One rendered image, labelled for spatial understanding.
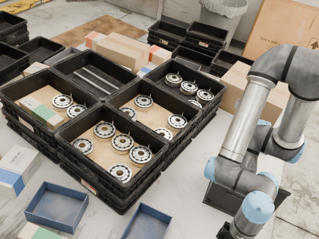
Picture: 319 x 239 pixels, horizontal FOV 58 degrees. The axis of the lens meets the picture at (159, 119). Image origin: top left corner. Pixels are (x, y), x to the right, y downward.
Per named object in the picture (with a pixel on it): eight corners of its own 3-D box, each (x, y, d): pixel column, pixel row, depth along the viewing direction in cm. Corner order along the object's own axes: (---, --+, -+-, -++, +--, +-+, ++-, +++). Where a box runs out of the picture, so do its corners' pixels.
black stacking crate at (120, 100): (197, 127, 152) (202, 112, 144) (166, 160, 133) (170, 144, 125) (139, 94, 165) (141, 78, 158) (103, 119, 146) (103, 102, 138)
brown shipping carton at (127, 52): (147, 64, 209) (150, 45, 198) (133, 79, 194) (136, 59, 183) (112, 51, 215) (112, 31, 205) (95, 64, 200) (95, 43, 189)
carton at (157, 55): (170, 60, 217) (172, 52, 212) (162, 67, 209) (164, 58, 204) (152, 53, 222) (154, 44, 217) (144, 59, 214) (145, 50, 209)
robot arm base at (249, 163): (255, 175, 128) (264, 154, 128) (254, 176, 114) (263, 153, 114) (224, 161, 134) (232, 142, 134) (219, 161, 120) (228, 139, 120)
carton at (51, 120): (65, 127, 135) (64, 118, 131) (55, 134, 131) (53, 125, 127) (31, 104, 143) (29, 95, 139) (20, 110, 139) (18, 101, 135)
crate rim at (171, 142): (202, 114, 145) (203, 111, 144) (169, 147, 126) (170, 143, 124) (141, 80, 159) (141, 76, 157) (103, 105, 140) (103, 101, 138)
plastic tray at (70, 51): (71, 52, 207) (71, 46, 203) (94, 62, 201) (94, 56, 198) (44, 68, 188) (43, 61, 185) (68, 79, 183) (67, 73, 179)
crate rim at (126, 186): (169, 147, 126) (170, 143, 124) (125, 192, 106) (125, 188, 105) (103, 105, 140) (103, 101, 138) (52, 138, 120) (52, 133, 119)
